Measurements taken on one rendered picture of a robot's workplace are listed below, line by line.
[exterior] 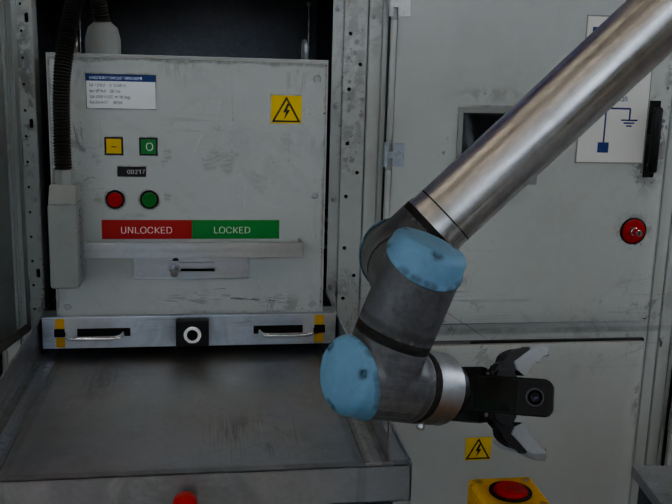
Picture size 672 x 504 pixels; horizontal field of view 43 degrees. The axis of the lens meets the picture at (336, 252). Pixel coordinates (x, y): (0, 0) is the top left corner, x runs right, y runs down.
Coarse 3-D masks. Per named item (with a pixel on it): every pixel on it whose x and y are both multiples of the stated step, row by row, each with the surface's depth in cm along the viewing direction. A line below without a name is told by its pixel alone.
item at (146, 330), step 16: (48, 320) 155; (80, 320) 156; (96, 320) 156; (112, 320) 157; (128, 320) 157; (144, 320) 158; (160, 320) 158; (224, 320) 160; (240, 320) 160; (256, 320) 161; (272, 320) 161; (288, 320) 162; (48, 336) 156; (80, 336) 157; (128, 336) 158; (144, 336) 158; (160, 336) 159; (224, 336) 161; (240, 336) 161; (256, 336) 162
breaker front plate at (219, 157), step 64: (128, 64) 149; (192, 64) 151; (256, 64) 152; (320, 64) 154; (128, 128) 151; (192, 128) 153; (256, 128) 155; (320, 128) 156; (128, 192) 154; (192, 192) 155; (256, 192) 157; (320, 192) 159; (320, 256) 161
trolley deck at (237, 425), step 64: (64, 384) 145; (128, 384) 146; (192, 384) 146; (256, 384) 147; (320, 384) 148; (64, 448) 121; (128, 448) 121; (192, 448) 122; (256, 448) 122; (320, 448) 123
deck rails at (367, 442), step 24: (336, 312) 167; (336, 336) 166; (24, 360) 144; (48, 360) 155; (0, 384) 127; (24, 384) 143; (0, 408) 127; (24, 408) 133; (0, 432) 124; (360, 432) 128; (384, 432) 120; (0, 456) 117; (384, 456) 120
